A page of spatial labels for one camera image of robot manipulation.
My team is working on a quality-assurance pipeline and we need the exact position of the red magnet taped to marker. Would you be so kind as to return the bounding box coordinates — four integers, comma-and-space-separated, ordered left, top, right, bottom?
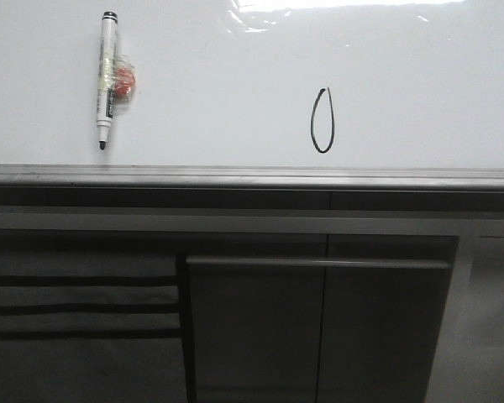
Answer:
113, 55, 136, 115

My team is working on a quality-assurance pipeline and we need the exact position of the white whiteboard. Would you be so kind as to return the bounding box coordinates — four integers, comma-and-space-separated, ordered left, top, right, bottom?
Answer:
0, 1, 504, 191

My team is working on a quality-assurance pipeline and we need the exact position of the grey cabinet with doors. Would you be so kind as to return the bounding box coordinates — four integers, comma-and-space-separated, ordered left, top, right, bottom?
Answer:
185, 235, 458, 402

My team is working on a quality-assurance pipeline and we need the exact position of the white whiteboard marker pen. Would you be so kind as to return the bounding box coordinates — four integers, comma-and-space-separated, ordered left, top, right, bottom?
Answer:
96, 11, 118, 150

